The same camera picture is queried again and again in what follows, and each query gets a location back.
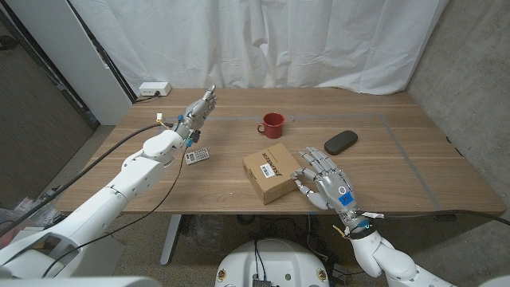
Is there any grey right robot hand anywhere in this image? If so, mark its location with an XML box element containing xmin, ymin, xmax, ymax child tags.
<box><xmin>289</xmin><ymin>146</ymin><xmax>371</xmax><ymax>236</ymax></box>

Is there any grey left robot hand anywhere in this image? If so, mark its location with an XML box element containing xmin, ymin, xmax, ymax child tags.
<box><xmin>173</xmin><ymin>84</ymin><xmax>218</xmax><ymax>140</ymax></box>

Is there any small grey calculator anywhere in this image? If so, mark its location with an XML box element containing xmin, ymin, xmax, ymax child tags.
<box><xmin>184</xmin><ymin>147</ymin><xmax>210</xmax><ymax>166</ymax></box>

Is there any brown cardboard packing box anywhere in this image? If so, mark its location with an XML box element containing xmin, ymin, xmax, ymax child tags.
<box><xmin>242</xmin><ymin>142</ymin><xmax>306</xmax><ymax>206</ymax></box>

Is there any dark oval glasses case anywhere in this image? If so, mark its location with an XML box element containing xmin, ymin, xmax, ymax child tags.
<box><xmin>324</xmin><ymin>130</ymin><xmax>359</xmax><ymax>156</ymax></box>

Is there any white power strip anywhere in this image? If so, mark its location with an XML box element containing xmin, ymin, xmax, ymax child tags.
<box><xmin>138</xmin><ymin>81</ymin><xmax>172</xmax><ymax>97</ymax></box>

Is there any red enamel mug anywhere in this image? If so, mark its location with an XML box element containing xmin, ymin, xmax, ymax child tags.
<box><xmin>257</xmin><ymin>112</ymin><xmax>286</xmax><ymax>140</ymax></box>

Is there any grey power brick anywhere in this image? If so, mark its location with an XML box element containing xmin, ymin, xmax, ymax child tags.
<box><xmin>331</xmin><ymin>262</ymin><xmax>351</xmax><ymax>282</ymax></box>

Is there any white fabric curtain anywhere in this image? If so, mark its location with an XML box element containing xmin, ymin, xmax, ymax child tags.
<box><xmin>69</xmin><ymin>0</ymin><xmax>449</xmax><ymax>96</ymax></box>

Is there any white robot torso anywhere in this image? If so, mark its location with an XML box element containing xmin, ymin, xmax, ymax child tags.
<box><xmin>214</xmin><ymin>238</ymin><xmax>331</xmax><ymax>287</ymax></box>

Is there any grey table leg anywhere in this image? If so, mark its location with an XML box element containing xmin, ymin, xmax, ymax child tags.
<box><xmin>159</xmin><ymin>214</ymin><xmax>182</xmax><ymax>266</ymax></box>

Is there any white cabinet panel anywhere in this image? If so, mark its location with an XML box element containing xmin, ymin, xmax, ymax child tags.
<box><xmin>6</xmin><ymin>0</ymin><xmax>133</xmax><ymax>126</ymax></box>

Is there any white floor plate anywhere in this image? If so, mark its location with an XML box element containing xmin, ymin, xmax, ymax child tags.
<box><xmin>79</xmin><ymin>233</ymin><xmax>127</xmax><ymax>277</ymax></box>

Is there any floor clutter pile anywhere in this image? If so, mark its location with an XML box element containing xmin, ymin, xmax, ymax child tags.
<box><xmin>0</xmin><ymin>185</ymin><xmax>65</xmax><ymax>240</ymax></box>

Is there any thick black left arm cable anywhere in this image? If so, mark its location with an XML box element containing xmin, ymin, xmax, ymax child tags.
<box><xmin>0</xmin><ymin>121</ymin><xmax>175</xmax><ymax>236</ymax></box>

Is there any black power strip cord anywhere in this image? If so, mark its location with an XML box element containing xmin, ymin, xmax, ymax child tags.
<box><xmin>133</xmin><ymin>92</ymin><xmax>161</xmax><ymax>104</ymax></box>

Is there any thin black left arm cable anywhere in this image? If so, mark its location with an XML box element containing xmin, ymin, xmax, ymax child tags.
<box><xmin>41</xmin><ymin>146</ymin><xmax>188</xmax><ymax>278</ymax></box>

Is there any black cable bundle under table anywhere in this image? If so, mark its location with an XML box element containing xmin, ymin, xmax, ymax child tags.
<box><xmin>237</xmin><ymin>214</ymin><xmax>332</xmax><ymax>264</ymax></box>

